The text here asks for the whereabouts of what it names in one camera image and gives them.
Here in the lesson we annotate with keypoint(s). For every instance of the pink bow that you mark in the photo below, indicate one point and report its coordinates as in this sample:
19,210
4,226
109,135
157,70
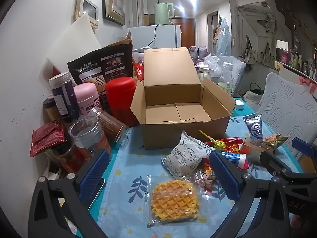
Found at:
307,83

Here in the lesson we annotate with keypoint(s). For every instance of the green gold candy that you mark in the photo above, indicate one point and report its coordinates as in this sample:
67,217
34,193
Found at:
275,140

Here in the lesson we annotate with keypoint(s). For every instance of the plastic bottle green drink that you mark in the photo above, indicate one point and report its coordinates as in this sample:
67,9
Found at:
225,79

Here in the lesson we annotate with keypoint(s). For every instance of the brown wooden door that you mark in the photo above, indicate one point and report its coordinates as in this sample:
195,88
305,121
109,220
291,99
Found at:
188,32

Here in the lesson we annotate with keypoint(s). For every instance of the floral bag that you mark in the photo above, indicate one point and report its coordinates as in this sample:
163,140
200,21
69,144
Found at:
199,52

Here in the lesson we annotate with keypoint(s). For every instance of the wall intercom panel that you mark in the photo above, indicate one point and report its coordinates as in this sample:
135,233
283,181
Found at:
88,8

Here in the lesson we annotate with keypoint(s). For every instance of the white foam board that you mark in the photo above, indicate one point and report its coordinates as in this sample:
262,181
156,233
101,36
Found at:
74,39

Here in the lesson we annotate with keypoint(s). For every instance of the dark lidded jar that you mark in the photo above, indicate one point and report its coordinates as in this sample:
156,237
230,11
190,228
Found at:
50,109

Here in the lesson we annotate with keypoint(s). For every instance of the clear plastic jar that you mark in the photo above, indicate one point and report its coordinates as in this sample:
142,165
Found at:
86,133

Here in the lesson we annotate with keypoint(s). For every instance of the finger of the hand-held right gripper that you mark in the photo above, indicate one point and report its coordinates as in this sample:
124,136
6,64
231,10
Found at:
304,147
272,161

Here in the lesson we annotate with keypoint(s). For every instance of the gold framed picture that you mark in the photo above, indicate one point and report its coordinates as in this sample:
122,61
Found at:
114,1

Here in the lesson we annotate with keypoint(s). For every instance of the red canister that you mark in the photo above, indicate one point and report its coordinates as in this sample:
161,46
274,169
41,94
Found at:
121,99

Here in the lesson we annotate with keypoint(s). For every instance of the blue floral tablecloth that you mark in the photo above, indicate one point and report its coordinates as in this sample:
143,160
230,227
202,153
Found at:
128,158

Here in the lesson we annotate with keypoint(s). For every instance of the brown snack bag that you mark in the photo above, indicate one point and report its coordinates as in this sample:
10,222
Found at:
121,42

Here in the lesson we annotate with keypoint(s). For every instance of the white charger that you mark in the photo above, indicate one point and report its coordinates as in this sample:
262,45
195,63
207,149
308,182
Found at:
239,104

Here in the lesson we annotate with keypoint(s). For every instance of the yellow waffle packet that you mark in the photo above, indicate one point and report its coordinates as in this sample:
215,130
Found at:
174,200

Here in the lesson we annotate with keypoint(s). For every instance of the small cardboard carton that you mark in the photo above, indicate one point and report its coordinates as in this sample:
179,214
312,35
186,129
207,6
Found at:
146,19

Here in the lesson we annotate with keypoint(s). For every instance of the white refrigerator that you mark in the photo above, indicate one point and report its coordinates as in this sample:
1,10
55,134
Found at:
166,36

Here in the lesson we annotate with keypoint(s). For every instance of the brown filled clear jar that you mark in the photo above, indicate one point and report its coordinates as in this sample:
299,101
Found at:
111,124

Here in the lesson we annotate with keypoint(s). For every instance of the hanging blue plastic cover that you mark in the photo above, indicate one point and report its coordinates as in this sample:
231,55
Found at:
223,37

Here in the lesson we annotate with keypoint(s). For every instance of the cardboard box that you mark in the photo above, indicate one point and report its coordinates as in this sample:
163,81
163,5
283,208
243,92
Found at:
173,79

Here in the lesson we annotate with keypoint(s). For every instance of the hanging tote bag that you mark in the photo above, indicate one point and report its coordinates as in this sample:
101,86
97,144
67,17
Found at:
268,55
250,52

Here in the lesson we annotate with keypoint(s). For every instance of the long red snack packet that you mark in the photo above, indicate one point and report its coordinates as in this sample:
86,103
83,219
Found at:
206,179

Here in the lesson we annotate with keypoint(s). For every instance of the red plastic bag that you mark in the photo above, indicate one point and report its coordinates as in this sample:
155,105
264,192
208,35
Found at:
139,69

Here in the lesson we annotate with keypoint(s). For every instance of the purple label clear jar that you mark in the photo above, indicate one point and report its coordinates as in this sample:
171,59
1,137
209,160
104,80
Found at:
64,94

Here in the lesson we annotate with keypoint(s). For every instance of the green electric kettle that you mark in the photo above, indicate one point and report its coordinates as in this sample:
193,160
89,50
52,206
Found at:
162,13

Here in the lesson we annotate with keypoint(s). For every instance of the clear plastic bag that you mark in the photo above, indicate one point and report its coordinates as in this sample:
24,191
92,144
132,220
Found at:
213,63

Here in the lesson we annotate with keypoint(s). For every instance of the black stand-up pouch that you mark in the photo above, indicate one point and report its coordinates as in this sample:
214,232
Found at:
99,69

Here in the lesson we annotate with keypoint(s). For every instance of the row of shelf bottles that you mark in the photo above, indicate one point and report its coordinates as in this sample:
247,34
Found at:
299,62

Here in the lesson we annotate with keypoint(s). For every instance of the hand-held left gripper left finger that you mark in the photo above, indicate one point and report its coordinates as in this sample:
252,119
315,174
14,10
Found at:
95,176

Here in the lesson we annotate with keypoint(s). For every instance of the blue white candy tube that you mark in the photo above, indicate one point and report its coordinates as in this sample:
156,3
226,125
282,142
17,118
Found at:
232,157

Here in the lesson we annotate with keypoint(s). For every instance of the dark glass jar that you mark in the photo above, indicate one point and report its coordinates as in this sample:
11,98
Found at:
66,156

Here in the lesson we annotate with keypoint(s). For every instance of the white floral cloth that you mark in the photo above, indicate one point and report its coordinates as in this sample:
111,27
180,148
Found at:
251,96

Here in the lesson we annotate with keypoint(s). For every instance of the small brown box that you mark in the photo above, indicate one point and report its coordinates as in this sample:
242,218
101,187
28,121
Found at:
252,148

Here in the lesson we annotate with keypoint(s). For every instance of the pink canister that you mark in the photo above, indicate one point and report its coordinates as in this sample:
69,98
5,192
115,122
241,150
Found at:
88,96

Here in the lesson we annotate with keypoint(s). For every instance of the black floor bag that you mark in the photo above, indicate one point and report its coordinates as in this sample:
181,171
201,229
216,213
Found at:
255,86

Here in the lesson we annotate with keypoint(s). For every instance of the dark red sachet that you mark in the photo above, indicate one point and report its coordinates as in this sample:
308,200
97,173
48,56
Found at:
47,138

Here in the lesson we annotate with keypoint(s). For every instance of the glass teapot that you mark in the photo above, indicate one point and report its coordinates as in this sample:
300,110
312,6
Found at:
203,73

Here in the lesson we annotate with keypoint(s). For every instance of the purple silver snack packet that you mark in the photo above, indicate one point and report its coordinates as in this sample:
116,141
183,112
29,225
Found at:
253,127

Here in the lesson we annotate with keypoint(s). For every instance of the red yellow snack packet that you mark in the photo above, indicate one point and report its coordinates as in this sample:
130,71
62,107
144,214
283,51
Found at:
231,145

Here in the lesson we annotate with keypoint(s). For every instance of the white patterned snack packet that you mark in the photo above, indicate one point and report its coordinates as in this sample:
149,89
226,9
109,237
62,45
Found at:
184,153

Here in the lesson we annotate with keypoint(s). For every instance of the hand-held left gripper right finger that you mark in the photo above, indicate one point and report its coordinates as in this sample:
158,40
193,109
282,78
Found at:
224,176

